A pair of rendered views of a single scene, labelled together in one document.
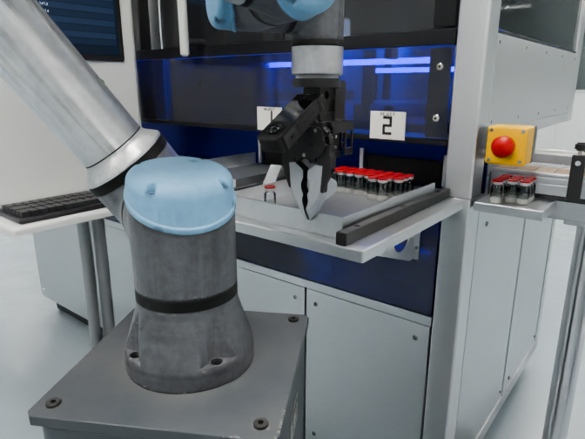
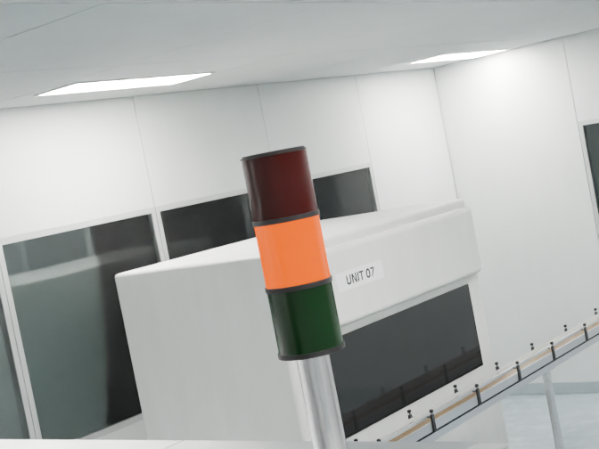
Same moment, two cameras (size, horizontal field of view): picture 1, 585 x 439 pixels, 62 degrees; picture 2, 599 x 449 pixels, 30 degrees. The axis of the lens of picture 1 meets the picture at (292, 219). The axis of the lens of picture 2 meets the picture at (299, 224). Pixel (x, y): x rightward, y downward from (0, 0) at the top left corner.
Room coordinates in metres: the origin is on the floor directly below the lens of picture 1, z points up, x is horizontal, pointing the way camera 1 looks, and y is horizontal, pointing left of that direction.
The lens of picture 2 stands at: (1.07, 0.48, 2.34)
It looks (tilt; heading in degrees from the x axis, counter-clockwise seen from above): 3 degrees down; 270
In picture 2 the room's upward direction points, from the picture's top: 11 degrees counter-clockwise
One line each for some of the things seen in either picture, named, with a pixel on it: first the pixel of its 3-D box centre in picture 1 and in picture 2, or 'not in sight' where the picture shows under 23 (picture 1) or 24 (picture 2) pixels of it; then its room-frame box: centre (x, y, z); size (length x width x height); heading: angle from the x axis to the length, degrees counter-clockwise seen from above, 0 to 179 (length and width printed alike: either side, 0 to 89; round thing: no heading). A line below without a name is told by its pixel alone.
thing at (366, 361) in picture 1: (259, 245); not in sight; (1.98, 0.14, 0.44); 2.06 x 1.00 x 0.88; 52
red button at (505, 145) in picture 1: (503, 146); not in sight; (0.90, -0.39, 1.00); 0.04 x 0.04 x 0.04; 52
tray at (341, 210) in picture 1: (333, 197); not in sight; (0.91, -0.08, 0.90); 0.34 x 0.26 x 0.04; 141
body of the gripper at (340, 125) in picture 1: (319, 119); not in sight; (0.75, -0.04, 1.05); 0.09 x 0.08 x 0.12; 142
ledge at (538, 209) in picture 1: (516, 204); not in sight; (0.96, -0.46, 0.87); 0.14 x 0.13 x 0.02; 142
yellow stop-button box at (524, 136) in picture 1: (510, 144); not in sight; (0.94, -0.42, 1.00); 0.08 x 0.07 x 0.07; 142
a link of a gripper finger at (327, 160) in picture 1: (319, 162); not in sight; (0.71, -0.04, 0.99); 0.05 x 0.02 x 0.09; 52
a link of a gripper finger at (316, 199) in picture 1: (324, 190); not in sight; (0.73, -0.05, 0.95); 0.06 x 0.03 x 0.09; 142
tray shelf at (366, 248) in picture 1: (280, 194); not in sight; (1.05, 0.03, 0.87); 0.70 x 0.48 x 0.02; 52
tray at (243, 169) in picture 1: (246, 170); not in sight; (1.21, 0.12, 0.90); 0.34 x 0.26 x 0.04; 142
